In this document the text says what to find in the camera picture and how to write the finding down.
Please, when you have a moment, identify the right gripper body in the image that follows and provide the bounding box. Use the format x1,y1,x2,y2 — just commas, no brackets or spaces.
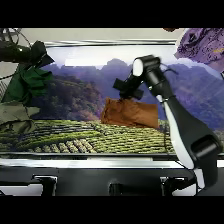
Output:
112,74,146,101

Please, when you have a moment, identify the brown garment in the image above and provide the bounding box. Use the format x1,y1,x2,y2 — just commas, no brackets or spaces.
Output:
100,96,160,130

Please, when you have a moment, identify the dark green garment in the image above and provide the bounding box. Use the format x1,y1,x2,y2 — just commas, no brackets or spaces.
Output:
2,41,56,105

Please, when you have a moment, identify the purple patterned garment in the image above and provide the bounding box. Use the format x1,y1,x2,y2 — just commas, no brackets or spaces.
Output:
174,28,224,73

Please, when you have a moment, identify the olive green garment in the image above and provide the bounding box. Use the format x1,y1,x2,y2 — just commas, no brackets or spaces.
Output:
0,100,42,135

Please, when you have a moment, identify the silver frame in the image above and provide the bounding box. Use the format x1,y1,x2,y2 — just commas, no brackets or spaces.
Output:
0,153,224,197

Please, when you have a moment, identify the black cable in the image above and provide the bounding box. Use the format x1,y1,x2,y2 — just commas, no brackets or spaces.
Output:
0,28,32,81

